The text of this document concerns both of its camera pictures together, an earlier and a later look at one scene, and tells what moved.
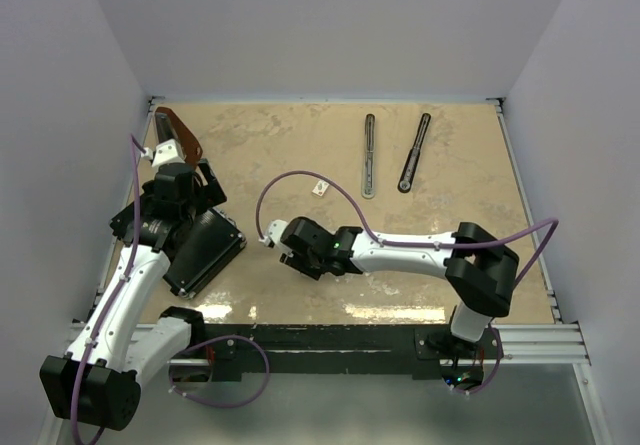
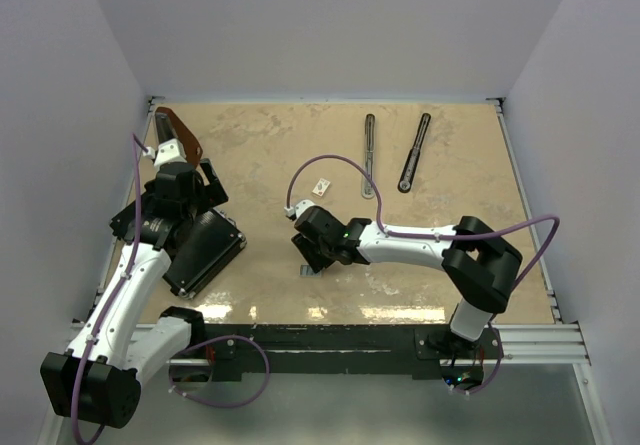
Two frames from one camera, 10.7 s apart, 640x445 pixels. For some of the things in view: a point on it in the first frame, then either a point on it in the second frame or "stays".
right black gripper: (294, 259) -> (305, 246)
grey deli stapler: (368, 183) stays
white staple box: (320, 188) stays
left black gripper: (212, 189) stays
